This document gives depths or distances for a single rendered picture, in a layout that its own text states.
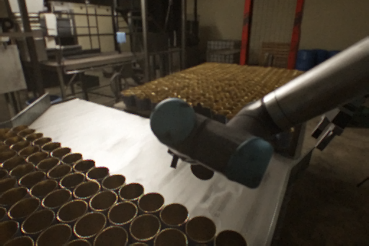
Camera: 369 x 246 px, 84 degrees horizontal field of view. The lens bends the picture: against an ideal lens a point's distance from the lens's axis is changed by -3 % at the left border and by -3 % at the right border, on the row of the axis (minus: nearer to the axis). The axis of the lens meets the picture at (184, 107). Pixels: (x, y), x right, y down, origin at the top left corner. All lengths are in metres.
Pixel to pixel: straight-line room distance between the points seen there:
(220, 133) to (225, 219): 0.38
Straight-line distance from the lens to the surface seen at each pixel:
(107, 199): 0.66
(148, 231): 0.60
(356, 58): 0.38
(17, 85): 3.23
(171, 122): 0.32
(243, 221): 0.67
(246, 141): 0.31
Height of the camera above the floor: 1.57
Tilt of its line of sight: 20 degrees down
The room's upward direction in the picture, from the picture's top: straight up
